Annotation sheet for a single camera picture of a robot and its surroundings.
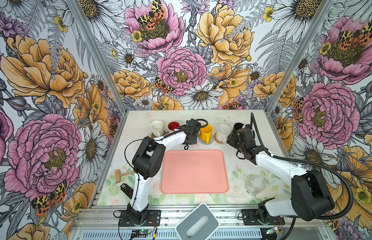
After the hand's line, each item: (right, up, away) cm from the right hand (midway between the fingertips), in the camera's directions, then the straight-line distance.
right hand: (232, 142), depth 90 cm
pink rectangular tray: (-21, -18, +1) cm, 28 cm away
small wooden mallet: (-66, -18, -3) cm, 69 cm away
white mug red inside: (-37, +10, +12) cm, 40 cm away
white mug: (-3, +6, +13) cm, 15 cm away
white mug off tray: (-47, +8, +10) cm, 49 cm away
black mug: (+6, +9, +11) cm, 16 cm away
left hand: (-26, -1, +8) cm, 27 cm away
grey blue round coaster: (-16, -1, +9) cm, 18 cm away
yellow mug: (-15, +5, +6) cm, 17 cm away
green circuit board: (-48, -40, -19) cm, 66 cm away
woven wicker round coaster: (-7, -1, +12) cm, 14 cm away
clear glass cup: (+11, -24, -5) cm, 27 cm away
